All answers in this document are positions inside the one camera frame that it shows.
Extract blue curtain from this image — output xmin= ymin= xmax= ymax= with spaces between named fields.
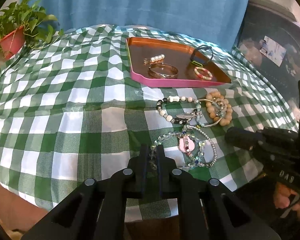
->
xmin=40 ymin=0 xmax=249 ymax=50

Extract pink copper metal tray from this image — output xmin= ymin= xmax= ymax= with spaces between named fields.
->
xmin=126 ymin=37 xmax=231 ymax=88

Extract green white checkered tablecloth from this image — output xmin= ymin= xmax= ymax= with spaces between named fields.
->
xmin=0 ymin=25 xmax=298 ymax=211

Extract dark plastic storage bin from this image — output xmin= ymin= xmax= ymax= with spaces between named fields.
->
xmin=238 ymin=0 xmax=300 ymax=121

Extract small pastel bead bracelet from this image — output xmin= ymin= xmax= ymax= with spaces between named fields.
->
xmin=212 ymin=98 xmax=227 ymax=118

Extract pink white beaded bracelet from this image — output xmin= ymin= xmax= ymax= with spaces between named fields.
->
xmin=193 ymin=66 xmax=214 ymax=81

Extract gold bangle bracelet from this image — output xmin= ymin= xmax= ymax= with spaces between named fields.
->
xmin=147 ymin=62 xmax=179 ymax=80

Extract green potted plant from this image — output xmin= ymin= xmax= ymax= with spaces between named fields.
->
xmin=0 ymin=0 xmax=58 ymax=59

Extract pink heart pendant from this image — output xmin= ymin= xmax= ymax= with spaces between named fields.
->
xmin=178 ymin=135 xmax=195 ymax=154

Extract large wooden bead bracelet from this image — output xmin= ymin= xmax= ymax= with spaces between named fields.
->
xmin=205 ymin=90 xmax=234 ymax=127

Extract black green smart watch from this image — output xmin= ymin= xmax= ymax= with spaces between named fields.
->
xmin=190 ymin=45 xmax=214 ymax=67

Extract clear crystal bead bracelet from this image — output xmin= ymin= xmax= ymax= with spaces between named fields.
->
xmin=149 ymin=132 xmax=208 ymax=172

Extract pearl bar brooch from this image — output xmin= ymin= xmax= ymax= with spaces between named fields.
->
xmin=143 ymin=54 xmax=165 ymax=64

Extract black white stone bracelet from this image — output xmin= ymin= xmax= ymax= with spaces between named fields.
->
xmin=156 ymin=95 xmax=203 ymax=125

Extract right hand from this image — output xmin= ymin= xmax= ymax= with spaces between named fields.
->
xmin=273 ymin=182 xmax=300 ymax=220

